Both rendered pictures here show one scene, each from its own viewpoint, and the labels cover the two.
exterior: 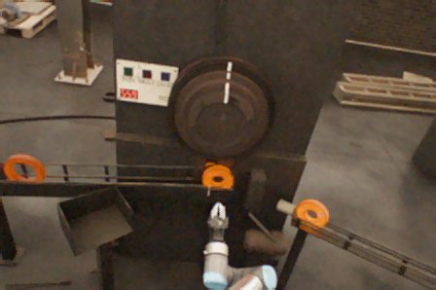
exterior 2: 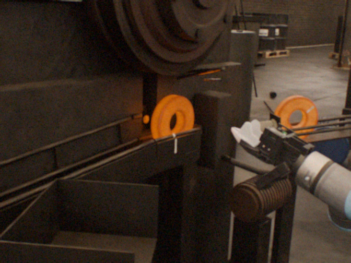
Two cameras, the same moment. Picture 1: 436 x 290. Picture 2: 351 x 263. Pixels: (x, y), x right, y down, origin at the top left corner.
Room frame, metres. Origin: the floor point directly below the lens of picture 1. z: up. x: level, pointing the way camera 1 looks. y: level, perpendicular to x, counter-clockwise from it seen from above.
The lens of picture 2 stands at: (0.44, 0.91, 1.05)
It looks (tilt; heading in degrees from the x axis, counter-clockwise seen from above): 15 degrees down; 317
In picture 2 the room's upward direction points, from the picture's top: 2 degrees clockwise
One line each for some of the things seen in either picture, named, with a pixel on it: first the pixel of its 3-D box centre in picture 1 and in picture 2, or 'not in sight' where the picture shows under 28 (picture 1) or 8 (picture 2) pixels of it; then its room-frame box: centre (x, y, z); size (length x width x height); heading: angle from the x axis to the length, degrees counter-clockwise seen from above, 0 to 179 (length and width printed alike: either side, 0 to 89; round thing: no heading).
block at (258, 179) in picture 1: (253, 191); (210, 129); (1.44, -0.18, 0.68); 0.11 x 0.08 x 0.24; 7
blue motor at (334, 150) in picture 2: not in sight; (328, 141); (2.09, -2.13, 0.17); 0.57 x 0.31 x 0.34; 117
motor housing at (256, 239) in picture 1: (257, 266); (255, 250); (1.31, -0.29, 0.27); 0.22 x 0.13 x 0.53; 97
